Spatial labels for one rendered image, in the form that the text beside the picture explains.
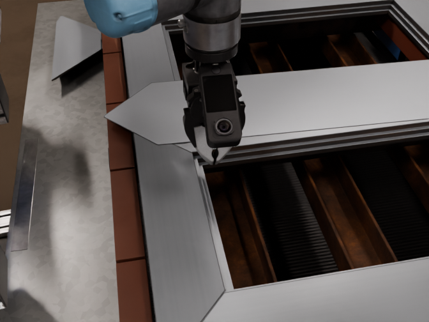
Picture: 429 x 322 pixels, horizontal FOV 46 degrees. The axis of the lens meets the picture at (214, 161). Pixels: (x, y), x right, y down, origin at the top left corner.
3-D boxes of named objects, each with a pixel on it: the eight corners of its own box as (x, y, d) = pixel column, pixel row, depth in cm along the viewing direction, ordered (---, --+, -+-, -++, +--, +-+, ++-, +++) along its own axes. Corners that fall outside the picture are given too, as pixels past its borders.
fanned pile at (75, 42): (101, 13, 151) (99, 0, 149) (106, 87, 123) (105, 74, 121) (59, 16, 150) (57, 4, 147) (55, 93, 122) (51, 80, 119)
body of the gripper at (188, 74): (229, 90, 80) (231, 20, 71) (242, 124, 74) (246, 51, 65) (181, 96, 79) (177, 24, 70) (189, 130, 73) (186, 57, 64)
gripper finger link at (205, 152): (208, 144, 84) (207, 99, 78) (214, 168, 80) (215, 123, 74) (189, 146, 84) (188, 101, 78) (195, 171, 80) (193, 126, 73)
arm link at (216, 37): (247, 21, 62) (181, 27, 61) (246, 53, 65) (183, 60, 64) (233, -6, 68) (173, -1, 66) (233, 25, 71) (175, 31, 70)
